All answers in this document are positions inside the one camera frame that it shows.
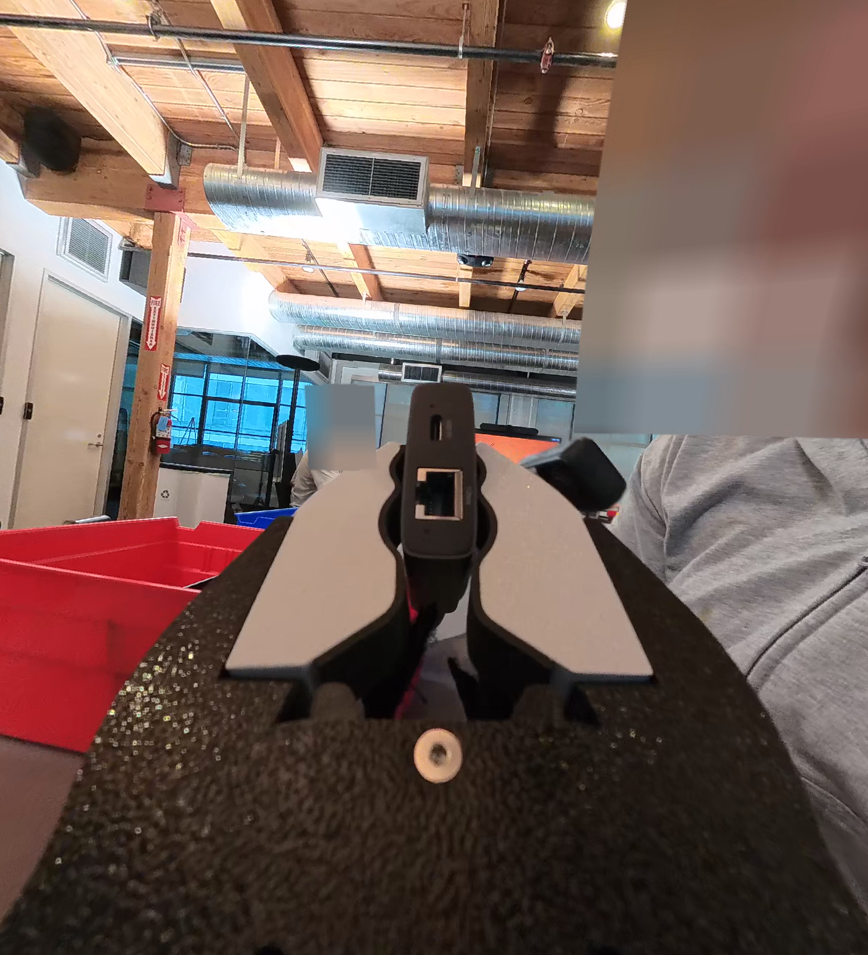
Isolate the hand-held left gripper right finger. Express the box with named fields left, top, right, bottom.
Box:
left=467, top=442, right=657, bottom=684

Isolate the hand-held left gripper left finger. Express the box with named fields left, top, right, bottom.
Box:
left=222, top=440, right=410, bottom=683

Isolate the black network switch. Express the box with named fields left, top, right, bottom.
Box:
left=400, top=383, right=477, bottom=614

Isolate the red network cable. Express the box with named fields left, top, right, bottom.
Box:
left=395, top=600, right=438, bottom=723

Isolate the red plastic bin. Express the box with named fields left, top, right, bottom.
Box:
left=0, top=516, right=280, bottom=755

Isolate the orange screen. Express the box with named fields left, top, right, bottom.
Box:
left=476, top=431, right=563, bottom=467

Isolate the blue-lit window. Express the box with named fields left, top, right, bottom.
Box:
left=169, top=351, right=308, bottom=452

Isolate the person in grey hoodie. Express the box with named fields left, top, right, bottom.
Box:
left=613, top=435, right=868, bottom=955

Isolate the ceiling sprinkler pipe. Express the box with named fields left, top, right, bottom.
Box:
left=0, top=11, right=620, bottom=72

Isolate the black speaker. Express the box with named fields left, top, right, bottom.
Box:
left=20, top=108, right=83, bottom=176

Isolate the large silver duct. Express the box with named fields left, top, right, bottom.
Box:
left=203, top=163, right=598, bottom=266

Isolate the wooden post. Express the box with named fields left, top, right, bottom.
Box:
left=117, top=212, right=192, bottom=519

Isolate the duct vent grille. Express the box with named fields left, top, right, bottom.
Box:
left=317, top=147, right=430, bottom=206

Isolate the wall vent grille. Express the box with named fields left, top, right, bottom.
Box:
left=57, top=216, right=116, bottom=283

